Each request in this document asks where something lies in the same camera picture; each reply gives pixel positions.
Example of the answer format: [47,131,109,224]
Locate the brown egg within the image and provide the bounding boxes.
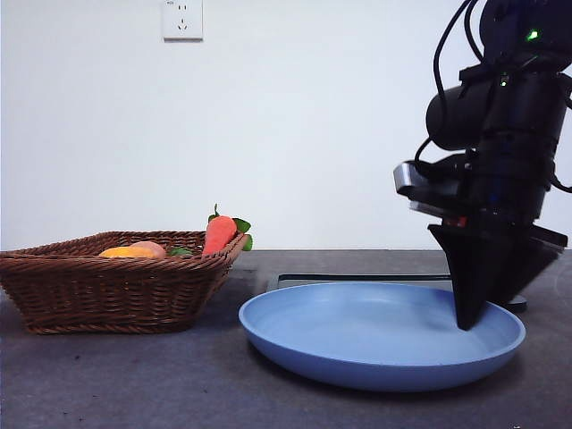
[129,240,167,259]

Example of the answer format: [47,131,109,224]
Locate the black cable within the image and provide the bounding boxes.
[432,0,475,102]
[414,136,437,174]

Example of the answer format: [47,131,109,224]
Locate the blue round plate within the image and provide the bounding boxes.
[238,282,527,393]

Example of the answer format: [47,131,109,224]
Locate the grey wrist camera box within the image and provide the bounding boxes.
[392,161,459,198]

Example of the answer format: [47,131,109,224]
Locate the yellow corn cob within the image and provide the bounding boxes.
[97,247,156,259]

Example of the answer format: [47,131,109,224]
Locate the white wall socket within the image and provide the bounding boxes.
[162,0,204,43]

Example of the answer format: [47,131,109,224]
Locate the black tray with handle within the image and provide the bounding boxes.
[267,273,528,314]

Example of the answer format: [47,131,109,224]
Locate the orange toy carrot green leaves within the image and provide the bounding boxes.
[201,203,254,257]

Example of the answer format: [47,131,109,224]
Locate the brown wicker basket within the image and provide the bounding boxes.
[0,230,249,335]

